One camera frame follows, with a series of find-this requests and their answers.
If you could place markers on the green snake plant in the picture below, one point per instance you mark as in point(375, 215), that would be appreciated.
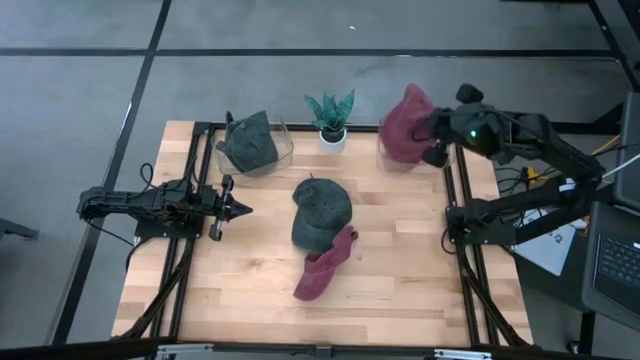
point(330, 112)

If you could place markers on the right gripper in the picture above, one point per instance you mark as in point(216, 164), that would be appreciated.
point(450, 125)

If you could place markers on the clear plastic bin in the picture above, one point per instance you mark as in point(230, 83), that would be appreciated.
point(287, 150)
point(400, 169)

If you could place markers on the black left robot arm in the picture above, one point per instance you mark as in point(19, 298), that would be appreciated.
point(130, 200)

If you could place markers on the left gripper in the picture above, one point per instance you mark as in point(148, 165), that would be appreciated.
point(225, 192)

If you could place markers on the black monitor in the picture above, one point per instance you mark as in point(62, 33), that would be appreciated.
point(630, 150)

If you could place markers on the white plant pot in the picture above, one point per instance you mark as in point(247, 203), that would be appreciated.
point(332, 146)

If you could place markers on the black aluminium frame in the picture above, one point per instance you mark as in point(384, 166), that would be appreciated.
point(202, 150)

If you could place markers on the dark grey laptop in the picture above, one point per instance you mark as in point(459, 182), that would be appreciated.
point(615, 265)

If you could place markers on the white metal bracket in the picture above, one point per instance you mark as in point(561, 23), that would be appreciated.
point(185, 351)
point(462, 355)

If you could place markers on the grey-green baseball cap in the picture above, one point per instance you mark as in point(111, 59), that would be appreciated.
point(250, 145)
point(322, 215)

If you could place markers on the red baseball cap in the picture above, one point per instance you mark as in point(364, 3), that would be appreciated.
point(345, 242)
point(405, 135)
point(312, 282)

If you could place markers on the white flat box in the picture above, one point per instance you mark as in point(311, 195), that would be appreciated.
point(550, 250)

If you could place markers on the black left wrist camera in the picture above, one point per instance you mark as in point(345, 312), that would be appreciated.
point(210, 205)

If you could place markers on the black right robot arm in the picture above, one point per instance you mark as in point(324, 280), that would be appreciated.
point(550, 145)

